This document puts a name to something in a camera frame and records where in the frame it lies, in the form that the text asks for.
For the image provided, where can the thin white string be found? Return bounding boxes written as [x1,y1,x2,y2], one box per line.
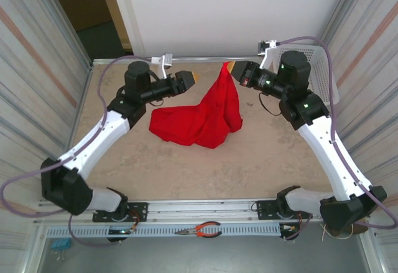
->
[321,223,354,242]

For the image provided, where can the orange handled pliers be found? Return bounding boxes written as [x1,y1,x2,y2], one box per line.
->
[174,221,222,238]

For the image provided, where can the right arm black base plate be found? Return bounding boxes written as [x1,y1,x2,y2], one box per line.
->
[256,200,313,221]

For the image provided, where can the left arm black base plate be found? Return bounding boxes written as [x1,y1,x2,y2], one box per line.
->
[92,202,149,223]

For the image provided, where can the red t-shirt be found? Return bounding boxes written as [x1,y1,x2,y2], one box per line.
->
[148,62,243,149]

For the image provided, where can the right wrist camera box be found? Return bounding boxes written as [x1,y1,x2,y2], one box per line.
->
[256,39,278,70]

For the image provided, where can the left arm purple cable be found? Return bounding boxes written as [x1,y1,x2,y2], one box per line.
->
[0,55,155,248]

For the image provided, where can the cream door frame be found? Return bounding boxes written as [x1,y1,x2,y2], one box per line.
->
[95,0,147,58]

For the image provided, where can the aluminium rear frame bar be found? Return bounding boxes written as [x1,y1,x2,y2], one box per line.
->
[91,55,265,66]

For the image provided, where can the white plastic mesh basket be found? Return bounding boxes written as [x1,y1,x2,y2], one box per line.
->
[267,45,340,104]

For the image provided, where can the white slotted cable duct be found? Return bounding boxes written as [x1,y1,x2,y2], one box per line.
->
[45,224,282,238]

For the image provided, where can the aluminium mounting rail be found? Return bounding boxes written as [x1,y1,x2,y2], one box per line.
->
[33,197,373,226]

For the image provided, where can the blue binder clip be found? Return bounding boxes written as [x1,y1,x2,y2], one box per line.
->
[51,239,72,260]

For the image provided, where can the small circuit board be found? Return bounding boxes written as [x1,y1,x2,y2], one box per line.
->
[108,226,137,236]
[280,223,301,234]

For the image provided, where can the brown cloth bag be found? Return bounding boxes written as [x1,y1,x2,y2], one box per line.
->
[329,221,369,238]

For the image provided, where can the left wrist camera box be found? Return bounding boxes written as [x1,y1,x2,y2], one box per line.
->
[151,52,174,80]

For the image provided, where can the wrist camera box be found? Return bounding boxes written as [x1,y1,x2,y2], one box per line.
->
[151,52,174,80]
[256,39,278,70]

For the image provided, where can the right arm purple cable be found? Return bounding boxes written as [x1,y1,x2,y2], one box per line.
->
[275,35,398,242]

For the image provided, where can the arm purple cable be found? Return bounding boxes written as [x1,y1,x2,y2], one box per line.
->
[275,35,398,242]
[0,55,155,248]

